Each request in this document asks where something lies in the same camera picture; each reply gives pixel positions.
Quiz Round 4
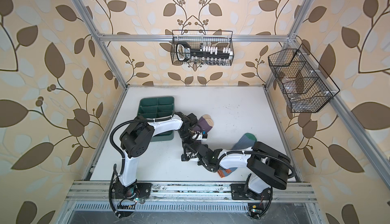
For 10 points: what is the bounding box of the purple sock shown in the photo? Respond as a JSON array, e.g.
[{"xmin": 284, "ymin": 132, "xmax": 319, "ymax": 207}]
[{"xmin": 193, "ymin": 114, "xmax": 214, "ymax": 133}]

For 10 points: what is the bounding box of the green divided tray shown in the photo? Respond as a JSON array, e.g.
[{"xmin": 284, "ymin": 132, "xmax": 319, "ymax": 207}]
[{"xmin": 136, "ymin": 96, "xmax": 176, "ymax": 142}]

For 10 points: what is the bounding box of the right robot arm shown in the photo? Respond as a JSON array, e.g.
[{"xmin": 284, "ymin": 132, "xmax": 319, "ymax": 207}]
[{"xmin": 182, "ymin": 141, "xmax": 296, "ymax": 200}]

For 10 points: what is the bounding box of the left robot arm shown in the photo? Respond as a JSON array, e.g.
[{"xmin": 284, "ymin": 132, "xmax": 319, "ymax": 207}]
[{"xmin": 109, "ymin": 112, "xmax": 203, "ymax": 195}]

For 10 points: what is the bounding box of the blue striped sock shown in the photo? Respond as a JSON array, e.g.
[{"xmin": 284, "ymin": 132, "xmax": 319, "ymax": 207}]
[{"xmin": 217, "ymin": 132, "xmax": 258, "ymax": 178}]

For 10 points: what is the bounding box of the black tool rack in basket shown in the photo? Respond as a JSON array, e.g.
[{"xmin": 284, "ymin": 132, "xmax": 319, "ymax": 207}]
[{"xmin": 173, "ymin": 41, "xmax": 234, "ymax": 62}]

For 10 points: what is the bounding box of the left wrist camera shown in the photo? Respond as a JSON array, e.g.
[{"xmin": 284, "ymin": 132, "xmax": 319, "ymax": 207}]
[{"xmin": 197, "ymin": 131, "xmax": 208, "ymax": 140}]

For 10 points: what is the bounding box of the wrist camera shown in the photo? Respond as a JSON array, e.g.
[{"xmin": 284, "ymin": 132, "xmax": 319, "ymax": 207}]
[
  {"xmin": 197, "ymin": 131, "xmax": 208, "ymax": 140},
  {"xmin": 181, "ymin": 153, "xmax": 197, "ymax": 162}
]

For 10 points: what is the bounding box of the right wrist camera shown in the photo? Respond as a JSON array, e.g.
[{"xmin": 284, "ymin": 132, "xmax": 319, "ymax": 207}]
[{"xmin": 181, "ymin": 153, "xmax": 197, "ymax": 162}]

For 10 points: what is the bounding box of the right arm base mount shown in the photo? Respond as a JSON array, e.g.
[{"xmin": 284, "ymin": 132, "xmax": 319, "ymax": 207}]
[{"xmin": 230, "ymin": 183, "xmax": 272, "ymax": 201}]

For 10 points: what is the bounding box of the back wire basket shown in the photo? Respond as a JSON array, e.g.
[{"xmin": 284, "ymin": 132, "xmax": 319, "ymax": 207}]
[{"xmin": 170, "ymin": 29, "xmax": 235, "ymax": 66}]

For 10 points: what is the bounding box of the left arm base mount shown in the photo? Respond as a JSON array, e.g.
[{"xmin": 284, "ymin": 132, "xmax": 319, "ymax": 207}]
[{"xmin": 110, "ymin": 182, "xmax": 152, "ymax": 200}]

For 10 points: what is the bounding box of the side wire basket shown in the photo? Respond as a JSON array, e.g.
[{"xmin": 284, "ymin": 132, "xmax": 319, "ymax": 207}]
[{"xmin": 268, "ymin": 44, "xmax": 340, "ymax": 113}]

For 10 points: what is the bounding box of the aluminium front rail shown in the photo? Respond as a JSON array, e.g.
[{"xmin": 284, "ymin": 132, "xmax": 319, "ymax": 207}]
[{"xmin": 66, "ymin": 181, "xmax": 317, "ymax": 203}]

